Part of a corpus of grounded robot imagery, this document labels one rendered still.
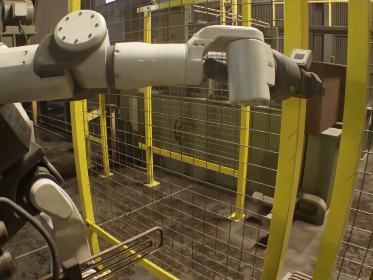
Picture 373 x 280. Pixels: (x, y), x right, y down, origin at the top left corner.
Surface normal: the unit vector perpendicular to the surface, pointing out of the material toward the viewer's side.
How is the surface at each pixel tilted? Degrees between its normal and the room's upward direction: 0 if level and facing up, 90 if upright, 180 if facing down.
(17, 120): 82
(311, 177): 90
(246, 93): 74
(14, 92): 122
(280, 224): 90
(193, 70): 104
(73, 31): 54
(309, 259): 0
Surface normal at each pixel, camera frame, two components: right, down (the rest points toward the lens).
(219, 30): 0.12, -0.05
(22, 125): 0.98, -0.10
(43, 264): 0.00, -0.97
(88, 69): 0.12, 0.49
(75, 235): 0.63, 0.58
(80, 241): 0.73, 0.18
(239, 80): -0.62, -0.01
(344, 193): -0.67, 0.19
